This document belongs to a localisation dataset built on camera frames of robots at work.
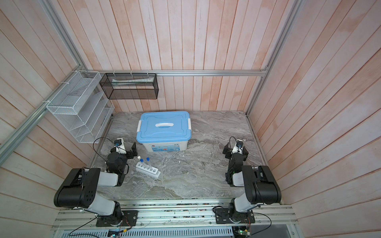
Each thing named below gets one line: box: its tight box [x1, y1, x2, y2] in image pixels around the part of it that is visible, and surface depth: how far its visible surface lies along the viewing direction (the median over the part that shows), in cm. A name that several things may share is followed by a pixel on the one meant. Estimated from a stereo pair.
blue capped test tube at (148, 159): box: [145, 157, 151, 171], surface depth 80 cm
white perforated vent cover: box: [59, 226, 235, 238], surface depth 71 cm
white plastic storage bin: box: [140, 141, 189, 153], surface depth 94 cm
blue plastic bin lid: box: [135, 111, 192, 143], surface depth 92 cm
